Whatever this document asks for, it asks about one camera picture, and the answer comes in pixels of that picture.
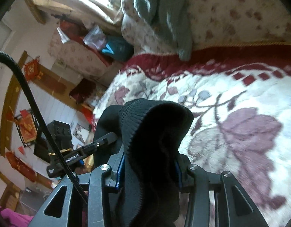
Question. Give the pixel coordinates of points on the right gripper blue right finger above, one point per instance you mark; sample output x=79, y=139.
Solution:
x=182, y=167

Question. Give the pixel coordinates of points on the grey fleece garment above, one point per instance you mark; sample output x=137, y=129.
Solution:
x=169, y=20

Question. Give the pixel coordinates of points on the black knit pants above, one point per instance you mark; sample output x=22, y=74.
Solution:
x=150, y=132

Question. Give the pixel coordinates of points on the red white floral blanket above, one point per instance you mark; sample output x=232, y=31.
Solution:
x=241, y=101

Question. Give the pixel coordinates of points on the red framed wall picture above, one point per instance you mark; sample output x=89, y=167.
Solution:
x=26, y=125

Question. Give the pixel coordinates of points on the magenta sleeve forearm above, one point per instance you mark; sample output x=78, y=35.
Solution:
x=15, y=219

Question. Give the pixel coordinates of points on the floral beige quilt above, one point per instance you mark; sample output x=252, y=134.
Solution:
x=215, y=23

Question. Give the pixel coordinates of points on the clear plastic bag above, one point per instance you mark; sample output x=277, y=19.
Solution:
x=95, y=38

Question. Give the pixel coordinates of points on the red chinese knot decoration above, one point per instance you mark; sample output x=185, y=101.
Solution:
x=32, y=71

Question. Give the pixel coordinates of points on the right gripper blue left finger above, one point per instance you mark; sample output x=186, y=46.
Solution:
x=117, y=164

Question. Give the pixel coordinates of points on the teal plastic bag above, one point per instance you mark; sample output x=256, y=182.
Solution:
x=118, y=48

